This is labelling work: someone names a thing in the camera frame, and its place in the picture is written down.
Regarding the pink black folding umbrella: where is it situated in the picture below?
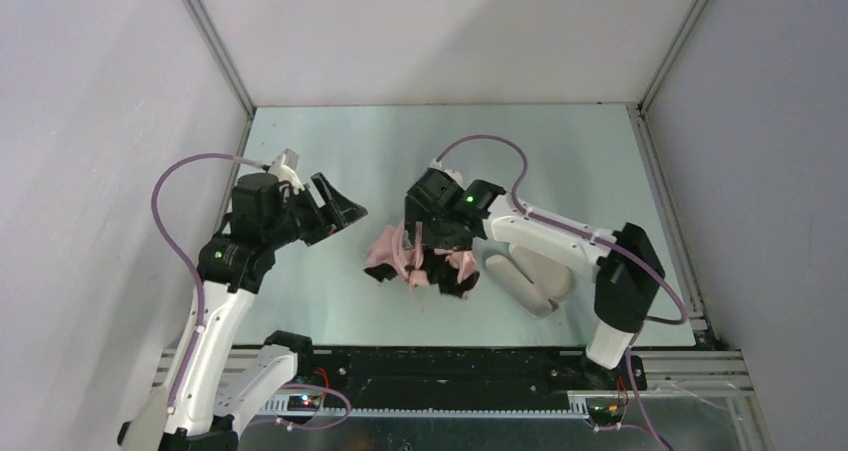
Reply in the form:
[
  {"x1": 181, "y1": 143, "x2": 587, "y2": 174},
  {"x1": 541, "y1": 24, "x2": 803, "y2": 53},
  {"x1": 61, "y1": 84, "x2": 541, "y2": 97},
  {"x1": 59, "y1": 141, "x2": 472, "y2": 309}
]
[{"x1": 363, "y1": 224, "x2": 481, "y2": 299}]

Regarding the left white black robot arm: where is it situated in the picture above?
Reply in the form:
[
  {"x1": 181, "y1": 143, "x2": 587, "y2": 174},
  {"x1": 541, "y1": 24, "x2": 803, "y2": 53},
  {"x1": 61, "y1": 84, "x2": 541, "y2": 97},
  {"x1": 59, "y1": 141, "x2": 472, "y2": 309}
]
[{"x1": 118, "y1": 172, "x2": 368, "y2": 450}]

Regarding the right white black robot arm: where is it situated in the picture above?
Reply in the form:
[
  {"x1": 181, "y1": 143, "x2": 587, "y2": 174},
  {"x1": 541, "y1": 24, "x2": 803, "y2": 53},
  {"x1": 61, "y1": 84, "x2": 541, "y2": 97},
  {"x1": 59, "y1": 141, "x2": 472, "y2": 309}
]
[{"x1": 404, "y1": 168, "x2": 665, "y2": 369}]

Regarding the open grey umbrella case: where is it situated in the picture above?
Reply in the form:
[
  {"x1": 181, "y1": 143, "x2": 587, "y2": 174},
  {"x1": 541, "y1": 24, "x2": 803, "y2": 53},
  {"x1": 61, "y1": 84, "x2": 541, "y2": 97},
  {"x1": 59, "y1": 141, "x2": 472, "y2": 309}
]
[{"x1": 484, "y1": 244, "x2": 575, "y2": 319}]

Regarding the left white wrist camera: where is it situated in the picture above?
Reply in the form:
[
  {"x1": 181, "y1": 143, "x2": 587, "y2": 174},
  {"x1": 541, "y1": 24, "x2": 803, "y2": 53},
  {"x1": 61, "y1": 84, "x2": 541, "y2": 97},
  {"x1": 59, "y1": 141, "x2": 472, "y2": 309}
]
[{"x1": 266, "y1": 148, "x2": 306, "y2": 194}]

